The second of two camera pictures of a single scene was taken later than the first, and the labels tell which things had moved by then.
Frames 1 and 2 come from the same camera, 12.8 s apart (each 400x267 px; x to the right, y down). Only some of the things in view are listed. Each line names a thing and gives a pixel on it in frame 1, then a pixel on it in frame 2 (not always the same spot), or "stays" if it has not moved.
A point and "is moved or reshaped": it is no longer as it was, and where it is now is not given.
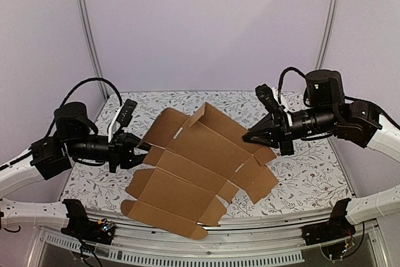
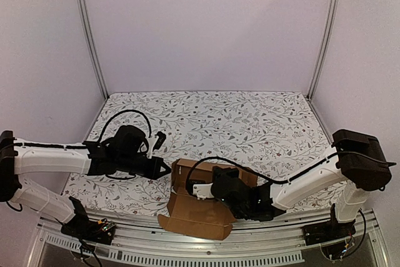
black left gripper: x=120 y=151 to x=153 y=174
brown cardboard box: x=197 y=164 is moved or reshaped
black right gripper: x=284 y=129 to x=217 y=189
